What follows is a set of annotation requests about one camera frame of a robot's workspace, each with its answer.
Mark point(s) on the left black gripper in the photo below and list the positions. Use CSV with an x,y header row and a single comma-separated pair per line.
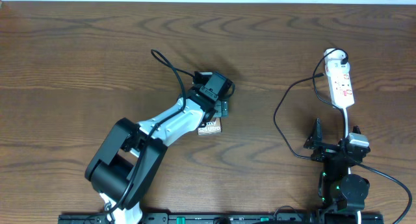
x,y
223,110

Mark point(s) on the white USB charger plug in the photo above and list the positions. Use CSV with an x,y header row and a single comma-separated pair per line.
x,y
336,54

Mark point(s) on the white power strip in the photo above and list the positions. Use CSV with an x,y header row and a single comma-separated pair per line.
x,y
339,83

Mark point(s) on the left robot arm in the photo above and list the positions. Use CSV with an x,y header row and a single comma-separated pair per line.
x,y
125,165

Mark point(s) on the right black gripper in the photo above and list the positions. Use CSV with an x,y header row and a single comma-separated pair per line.
x,y
326,150

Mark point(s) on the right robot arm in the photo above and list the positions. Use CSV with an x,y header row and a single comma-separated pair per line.
x,y
343,193

